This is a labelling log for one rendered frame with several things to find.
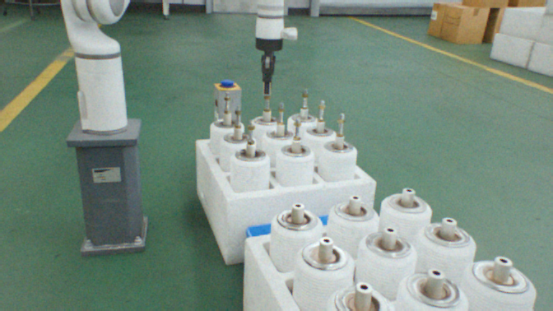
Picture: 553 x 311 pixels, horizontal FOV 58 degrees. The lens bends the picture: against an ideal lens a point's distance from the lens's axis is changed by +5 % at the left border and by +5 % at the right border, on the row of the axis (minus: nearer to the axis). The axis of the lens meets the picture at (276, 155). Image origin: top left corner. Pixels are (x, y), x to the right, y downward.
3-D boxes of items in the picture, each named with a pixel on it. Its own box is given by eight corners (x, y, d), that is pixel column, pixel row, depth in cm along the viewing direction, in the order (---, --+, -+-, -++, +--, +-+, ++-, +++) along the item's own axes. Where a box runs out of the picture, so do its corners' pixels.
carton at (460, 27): (481, 44, 439) (490, 7, 428) (456, 44, 435) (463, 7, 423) (463, 38, 466) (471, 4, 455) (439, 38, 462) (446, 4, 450)
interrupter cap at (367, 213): (345, 225, 87) (346, 222, 87) (327, 206, 93) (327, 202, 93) (381, 220, 89) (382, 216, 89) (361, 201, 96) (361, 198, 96)
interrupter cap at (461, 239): (442, 252, 81) (443, 248, 80) (415, 229, 87) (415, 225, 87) (480, 246, 83) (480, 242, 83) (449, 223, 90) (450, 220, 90)
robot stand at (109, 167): (80, 257, 117) (65, 141, 105) (90, 225, 130) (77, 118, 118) (145, 251, 120) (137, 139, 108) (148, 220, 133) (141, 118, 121)
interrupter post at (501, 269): (499, 285, 74) (503, 266, 72) (486, 275, 76) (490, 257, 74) (512, 282, 74) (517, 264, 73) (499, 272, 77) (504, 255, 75)
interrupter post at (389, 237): (385, 252, 80) (388, 234, 79) (378, 243, 82) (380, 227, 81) (397, 249, 81) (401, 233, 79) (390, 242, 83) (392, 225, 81)
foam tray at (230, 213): (225, 266, 115) (226, 200, 108) (197, 193, 149) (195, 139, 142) (369, 242, 128) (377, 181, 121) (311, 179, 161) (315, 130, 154)
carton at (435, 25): (455, 33, 494) (462, 2, 482) (467, 37, 472) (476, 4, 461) (426, 34, 489) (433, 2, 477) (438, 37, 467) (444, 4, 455)
